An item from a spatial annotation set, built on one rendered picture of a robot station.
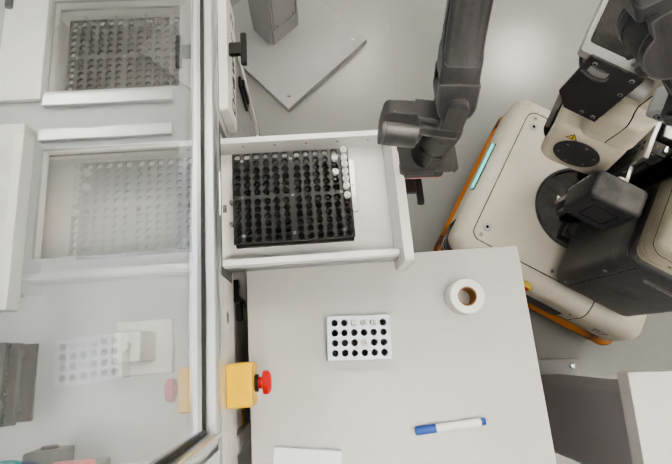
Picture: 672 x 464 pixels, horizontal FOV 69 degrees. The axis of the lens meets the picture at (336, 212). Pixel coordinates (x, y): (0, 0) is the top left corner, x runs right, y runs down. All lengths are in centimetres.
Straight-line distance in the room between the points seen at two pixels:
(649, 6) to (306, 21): 161
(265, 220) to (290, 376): 32
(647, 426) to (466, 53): 83
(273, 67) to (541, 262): 124
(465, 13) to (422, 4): 165
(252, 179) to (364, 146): 25
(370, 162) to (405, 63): 117
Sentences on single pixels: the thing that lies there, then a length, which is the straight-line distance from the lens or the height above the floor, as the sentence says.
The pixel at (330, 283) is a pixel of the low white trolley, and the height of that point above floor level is 76.
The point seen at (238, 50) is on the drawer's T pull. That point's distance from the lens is 106.
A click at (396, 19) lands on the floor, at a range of 227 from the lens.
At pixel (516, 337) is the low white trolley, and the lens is 110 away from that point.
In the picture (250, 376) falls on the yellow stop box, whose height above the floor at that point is 91.
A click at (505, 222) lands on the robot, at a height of 28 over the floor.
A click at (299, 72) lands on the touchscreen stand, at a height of 3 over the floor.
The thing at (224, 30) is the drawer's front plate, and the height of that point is 93.
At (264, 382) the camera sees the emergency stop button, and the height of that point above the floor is 90.
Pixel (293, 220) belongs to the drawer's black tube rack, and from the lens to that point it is 91.
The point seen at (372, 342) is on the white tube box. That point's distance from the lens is 102.
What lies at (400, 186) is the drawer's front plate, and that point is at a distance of 91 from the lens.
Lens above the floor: 178
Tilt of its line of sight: 74 degrees down
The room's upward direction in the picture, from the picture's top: 8 degrees clockwise
